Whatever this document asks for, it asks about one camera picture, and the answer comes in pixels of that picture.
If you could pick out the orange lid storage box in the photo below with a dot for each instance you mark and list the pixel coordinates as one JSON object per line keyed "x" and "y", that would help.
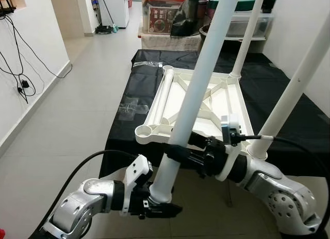
{"x": 162, "y": 15}

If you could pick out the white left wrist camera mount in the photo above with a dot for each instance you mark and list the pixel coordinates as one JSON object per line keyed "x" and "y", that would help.
{"x": 138, "y": 169}

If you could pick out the white appliance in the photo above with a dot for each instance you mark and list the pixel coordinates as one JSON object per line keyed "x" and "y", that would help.
{"x": 118, "y": 7}

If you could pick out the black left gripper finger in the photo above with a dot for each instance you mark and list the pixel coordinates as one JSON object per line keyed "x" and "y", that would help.
{"x": 165, "y": 210}

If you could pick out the green pot lid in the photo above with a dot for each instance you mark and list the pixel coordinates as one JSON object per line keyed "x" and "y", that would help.
{"x": 216, "y": 2}

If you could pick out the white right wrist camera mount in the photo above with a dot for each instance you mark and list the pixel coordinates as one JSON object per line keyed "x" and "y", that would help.
{"x": 230, "y": 128}

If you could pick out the white plastic table top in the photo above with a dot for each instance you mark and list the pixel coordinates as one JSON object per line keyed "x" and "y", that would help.
{"x": 229, "y": 97}

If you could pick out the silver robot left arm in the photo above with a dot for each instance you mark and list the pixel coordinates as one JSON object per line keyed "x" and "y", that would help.
{"x": 77, "y": 205}

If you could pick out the black power adapter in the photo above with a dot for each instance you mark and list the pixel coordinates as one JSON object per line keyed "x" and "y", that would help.
{"x": 25, "y": 84}

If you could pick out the black tablecloth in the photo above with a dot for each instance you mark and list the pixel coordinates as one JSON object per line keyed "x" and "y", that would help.
{"x": 129, "y": 141}

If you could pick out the clear tape strip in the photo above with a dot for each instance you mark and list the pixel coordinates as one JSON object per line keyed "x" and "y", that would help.
{"x": 147, "y": 64}

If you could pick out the mop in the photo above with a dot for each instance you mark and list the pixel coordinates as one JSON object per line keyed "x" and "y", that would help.
{"x": 105, "y": 29}

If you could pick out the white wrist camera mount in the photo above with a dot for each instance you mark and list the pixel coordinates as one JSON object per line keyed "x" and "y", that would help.
{"x": 138, "y": 169}
{"x": 230, "y": 128}

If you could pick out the clear tape patch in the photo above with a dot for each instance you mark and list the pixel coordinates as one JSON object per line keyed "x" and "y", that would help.
{"x": 128, "y": 107}

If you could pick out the clear plastic container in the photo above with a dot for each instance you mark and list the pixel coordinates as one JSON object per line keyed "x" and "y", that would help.
{"x": 260, "y": 27}

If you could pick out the beige cloth covered bench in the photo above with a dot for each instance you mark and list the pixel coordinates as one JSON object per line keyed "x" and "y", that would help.
{"x": 165, "y": 42}

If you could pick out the black round basin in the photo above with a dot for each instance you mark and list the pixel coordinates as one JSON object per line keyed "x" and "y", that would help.
{"x": 206, "y": 35}

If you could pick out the white plastic table leg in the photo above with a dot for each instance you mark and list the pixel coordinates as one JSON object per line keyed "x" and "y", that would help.
{"x": 162, "y": 97}
{"x": 299, "y": 89}
{"x": 247, "y": 38}
{"x": 206, "y": 69}

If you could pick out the black bag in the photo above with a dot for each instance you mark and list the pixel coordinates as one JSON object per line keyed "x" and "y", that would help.
{"x": 183, "y": 22}

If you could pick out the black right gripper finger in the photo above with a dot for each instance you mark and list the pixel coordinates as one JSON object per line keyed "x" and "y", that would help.
{"x": 180, "y": 155}
{"x": 197, "y": 139}

